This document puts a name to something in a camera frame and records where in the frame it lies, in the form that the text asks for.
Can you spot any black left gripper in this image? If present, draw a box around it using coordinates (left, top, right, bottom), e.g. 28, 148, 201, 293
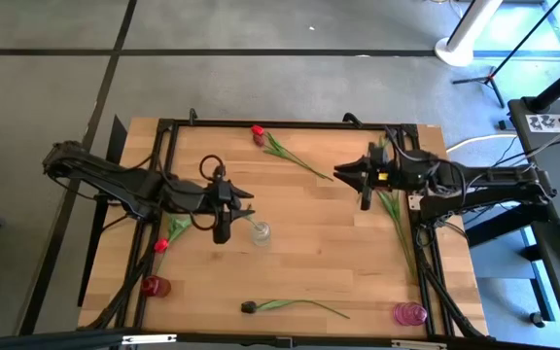
200, 177, 257, 225

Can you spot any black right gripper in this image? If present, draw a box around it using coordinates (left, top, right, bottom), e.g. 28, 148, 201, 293
333, 142, 410, 194

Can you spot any clear glass vase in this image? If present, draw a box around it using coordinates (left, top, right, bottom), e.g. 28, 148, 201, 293
250, 221, 272, 247

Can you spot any red glass vase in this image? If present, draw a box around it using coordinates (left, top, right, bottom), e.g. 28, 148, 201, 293
140, 274, 172, 298

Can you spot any pink ribbed glass vase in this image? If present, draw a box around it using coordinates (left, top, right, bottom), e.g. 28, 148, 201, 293
393, 301, 429, 327

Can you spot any black table leg panel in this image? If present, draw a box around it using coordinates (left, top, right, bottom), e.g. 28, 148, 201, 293
76, 114, 130, 308

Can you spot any white pole stand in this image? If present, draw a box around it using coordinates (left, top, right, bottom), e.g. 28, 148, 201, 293
434, 0, 505, 68

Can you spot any black tripod stand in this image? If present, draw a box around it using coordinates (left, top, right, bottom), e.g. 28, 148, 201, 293
452, 0, 560, 109

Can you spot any white paper label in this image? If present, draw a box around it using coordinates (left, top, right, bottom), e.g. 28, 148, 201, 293
525, 114, 560, 133

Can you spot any black beam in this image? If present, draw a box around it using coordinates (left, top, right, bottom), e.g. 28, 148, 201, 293
0, 329, 140, 350

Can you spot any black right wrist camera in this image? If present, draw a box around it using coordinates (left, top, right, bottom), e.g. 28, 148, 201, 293
360, 182, 374, 212

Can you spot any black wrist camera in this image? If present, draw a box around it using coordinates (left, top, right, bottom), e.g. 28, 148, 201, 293
360, 182, 374, 212
213, 213, 232, 245

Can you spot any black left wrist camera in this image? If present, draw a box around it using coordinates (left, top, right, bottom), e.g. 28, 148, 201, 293
213, 213, 232, 245

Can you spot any black metal table frame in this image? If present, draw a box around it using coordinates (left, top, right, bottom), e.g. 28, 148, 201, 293
78, 116, 488, 341

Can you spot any white cable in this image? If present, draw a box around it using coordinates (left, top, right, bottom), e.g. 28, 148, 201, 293
445, 133, 519, 155

